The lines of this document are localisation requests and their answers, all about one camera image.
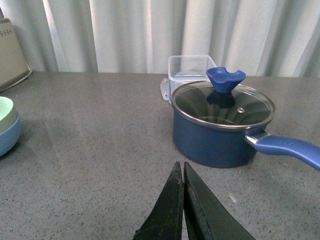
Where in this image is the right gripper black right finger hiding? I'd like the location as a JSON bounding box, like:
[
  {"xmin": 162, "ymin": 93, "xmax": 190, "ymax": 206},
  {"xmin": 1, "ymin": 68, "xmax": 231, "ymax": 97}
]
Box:
[{"xmin": 183, "ymin": 162, "xmax": 254, "ymax": 240}]

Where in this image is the clear plastic food container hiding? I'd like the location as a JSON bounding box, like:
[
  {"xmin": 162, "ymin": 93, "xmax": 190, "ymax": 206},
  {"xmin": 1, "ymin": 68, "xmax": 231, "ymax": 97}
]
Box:
[{"xmin": 160, "ymin": 55, "xmax": 217, "ymax": 104}]

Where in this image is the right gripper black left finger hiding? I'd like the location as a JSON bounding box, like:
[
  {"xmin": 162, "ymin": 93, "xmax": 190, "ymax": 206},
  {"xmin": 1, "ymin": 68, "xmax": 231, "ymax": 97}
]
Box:
[{"xmin": 133, "ymin": 161, "xmax": 184, "ymax": 240}]

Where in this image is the white curtain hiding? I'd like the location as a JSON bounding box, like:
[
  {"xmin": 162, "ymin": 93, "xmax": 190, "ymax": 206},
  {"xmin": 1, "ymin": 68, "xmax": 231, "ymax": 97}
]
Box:
[{"xmin": 0, "ymin": 0, "xmax": 320, "ymax": 77}]

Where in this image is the cream two-slot toaster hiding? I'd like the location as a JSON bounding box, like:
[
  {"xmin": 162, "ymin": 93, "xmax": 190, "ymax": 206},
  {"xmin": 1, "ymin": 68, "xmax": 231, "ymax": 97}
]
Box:
[{"xmin": 0, "ymin": 18, "xmax": 32, "ymax": 92}]

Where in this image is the glass pot lid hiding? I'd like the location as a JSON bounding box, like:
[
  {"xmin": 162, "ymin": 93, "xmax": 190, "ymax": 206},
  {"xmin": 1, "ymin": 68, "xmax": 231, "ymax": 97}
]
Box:
[{"xmin": 171, "ymin": 67, "xmax": 276, "ymax": 130}]

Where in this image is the dark blue saucepan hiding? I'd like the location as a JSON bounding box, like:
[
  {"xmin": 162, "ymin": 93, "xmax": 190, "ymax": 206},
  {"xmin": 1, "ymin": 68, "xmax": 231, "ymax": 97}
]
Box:
[{"xmin": 173, "ymin": 110, "xmax": 320, "ymax": 170}]

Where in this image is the blue bowl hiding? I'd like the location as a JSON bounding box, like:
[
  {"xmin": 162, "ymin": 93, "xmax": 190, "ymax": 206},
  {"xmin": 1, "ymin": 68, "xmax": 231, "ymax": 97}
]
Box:
[{"xmin": 0, "ymin": 114, "xmax": 21, "ymax": 156}]

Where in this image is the green bowl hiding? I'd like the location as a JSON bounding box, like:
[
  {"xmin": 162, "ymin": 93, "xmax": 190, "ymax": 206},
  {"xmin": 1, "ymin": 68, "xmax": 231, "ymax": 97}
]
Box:
[{"xmin": 0, "ymin": 96, "xmax": 18, "ymax": 133}]

